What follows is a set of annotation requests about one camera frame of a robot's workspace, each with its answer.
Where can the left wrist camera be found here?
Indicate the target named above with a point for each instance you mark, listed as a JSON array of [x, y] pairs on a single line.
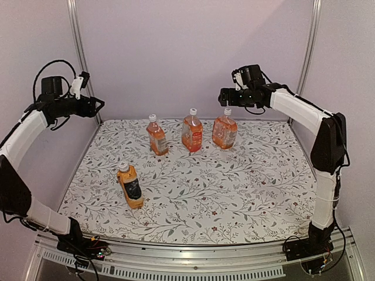
[[79, 83]]

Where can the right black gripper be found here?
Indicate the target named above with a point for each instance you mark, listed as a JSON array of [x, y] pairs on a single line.
[[224, 95]]

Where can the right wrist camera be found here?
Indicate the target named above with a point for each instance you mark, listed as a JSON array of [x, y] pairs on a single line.
[[237, 79]]

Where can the right aluminium frame post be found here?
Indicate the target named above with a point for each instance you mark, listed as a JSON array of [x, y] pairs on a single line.
[[313, 31]]

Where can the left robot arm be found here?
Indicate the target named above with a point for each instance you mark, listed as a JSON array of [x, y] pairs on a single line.
[[16, 198]]

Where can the dark label tea bottle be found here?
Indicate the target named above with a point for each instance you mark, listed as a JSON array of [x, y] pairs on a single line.
[[128, 180]]

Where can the orange bottle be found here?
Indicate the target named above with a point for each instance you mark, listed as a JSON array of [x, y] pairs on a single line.
[[224, 131], [192, 131], [157, 138]]

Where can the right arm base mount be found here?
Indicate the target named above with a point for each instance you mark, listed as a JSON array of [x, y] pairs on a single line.
[[296, 248]]

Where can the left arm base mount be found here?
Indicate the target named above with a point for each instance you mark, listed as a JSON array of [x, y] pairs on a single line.
[[89, 248]]

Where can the left aluminium frame post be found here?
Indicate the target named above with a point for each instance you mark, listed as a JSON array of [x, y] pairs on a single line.
[[78, 43]]

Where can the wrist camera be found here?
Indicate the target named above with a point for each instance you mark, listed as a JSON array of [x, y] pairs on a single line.
[[237, 79], [79, 83]]

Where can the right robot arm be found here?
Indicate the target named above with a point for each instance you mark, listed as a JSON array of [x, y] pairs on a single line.
[[329, 152]]

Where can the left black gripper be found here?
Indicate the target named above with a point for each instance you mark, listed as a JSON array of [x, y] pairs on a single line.
[[91, 111]]

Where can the aluminium frame post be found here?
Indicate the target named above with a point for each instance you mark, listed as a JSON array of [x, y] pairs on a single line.
[[313, 31], [78, 43]]

